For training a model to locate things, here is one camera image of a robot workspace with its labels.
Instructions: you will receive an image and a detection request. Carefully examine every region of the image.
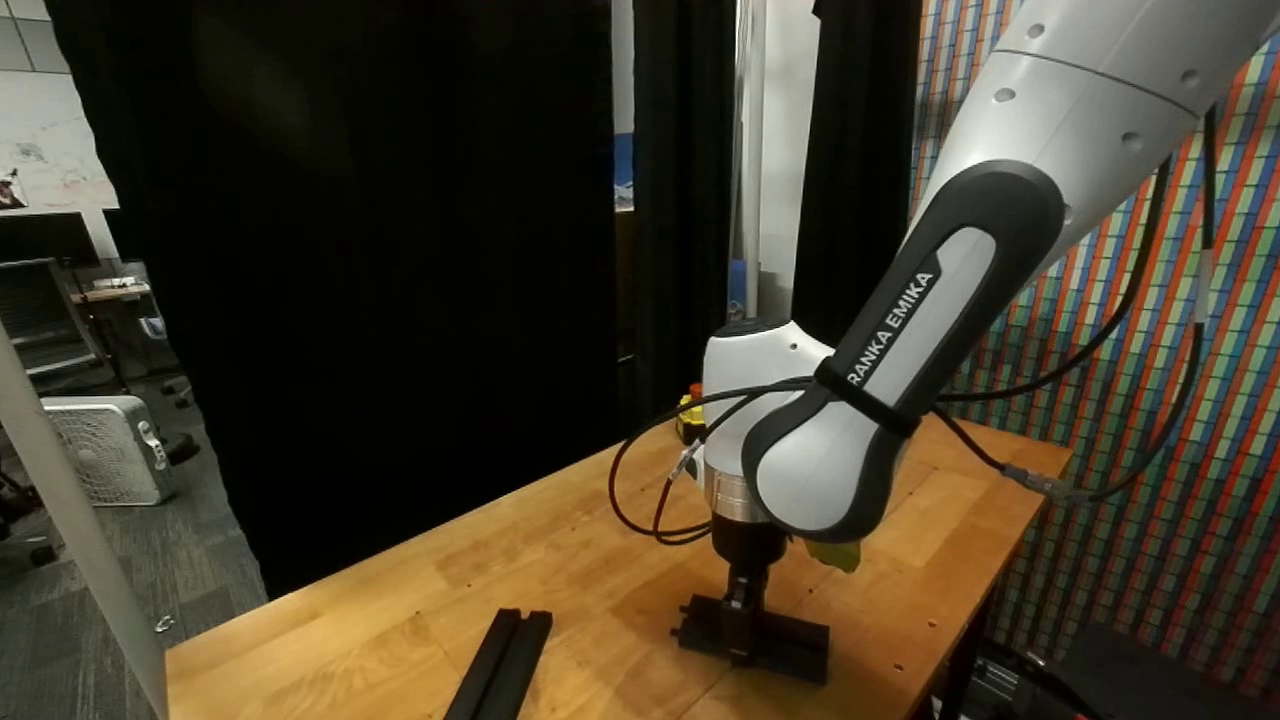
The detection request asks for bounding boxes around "white box on floor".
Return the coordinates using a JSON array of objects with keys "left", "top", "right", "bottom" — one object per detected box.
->
[{"left": 41, "top": 397, "right": 168, "bottom": 509}]

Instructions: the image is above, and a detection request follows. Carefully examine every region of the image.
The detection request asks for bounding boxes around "black curtain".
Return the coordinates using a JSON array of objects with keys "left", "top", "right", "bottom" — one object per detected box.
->
[{"left": 48, "top": 0, "right": 615, "bottom": 595}]

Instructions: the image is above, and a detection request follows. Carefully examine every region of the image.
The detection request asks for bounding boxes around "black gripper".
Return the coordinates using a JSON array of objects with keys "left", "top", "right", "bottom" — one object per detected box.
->
[{"left": 713, "top": 515, "right": 788, "bottom": 657}]

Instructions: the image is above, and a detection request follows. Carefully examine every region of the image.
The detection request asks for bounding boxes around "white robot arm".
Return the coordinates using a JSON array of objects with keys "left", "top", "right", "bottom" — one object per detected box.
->
[{"left": 688, "top": 0, "right": 1280, "bottom": 660}]

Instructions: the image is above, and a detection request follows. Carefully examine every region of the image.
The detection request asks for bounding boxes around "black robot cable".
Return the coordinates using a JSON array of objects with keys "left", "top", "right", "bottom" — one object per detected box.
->
[{"left": 603, "top": 114, "right": 1226, "bottom": 548}]

